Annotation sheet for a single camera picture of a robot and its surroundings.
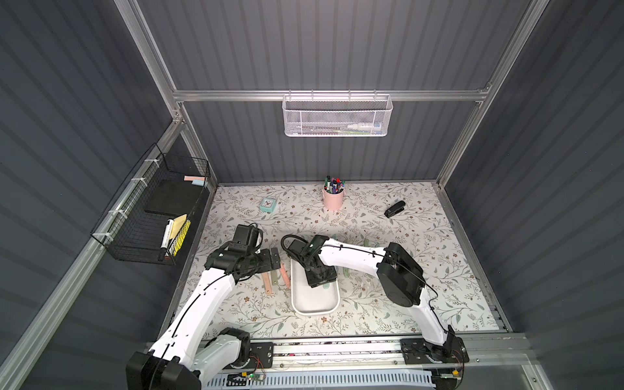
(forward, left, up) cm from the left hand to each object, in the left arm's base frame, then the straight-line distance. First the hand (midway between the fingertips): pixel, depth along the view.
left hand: (266, 262), depth 79 cm
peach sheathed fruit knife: (-1, +2, -14) cm, 14 cm away
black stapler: (+31, -52, -11) cm, 62 cm away
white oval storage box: (-9, -15, -12) cm, 21 cm away
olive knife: (0, -1, -14) cm, 14 cm away
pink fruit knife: (+1, -5, -14) cm, 15 cm away
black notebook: (+16, +30, +15) cm, 37 cm away
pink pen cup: (+34, -24, -9) cm, 43 cm away
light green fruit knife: (+15, -37, -13) cm, 42 cm away
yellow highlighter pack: (0, +19, +20) cm, 28 cm away
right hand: (-2, -18, -13) cm, 22 cm away
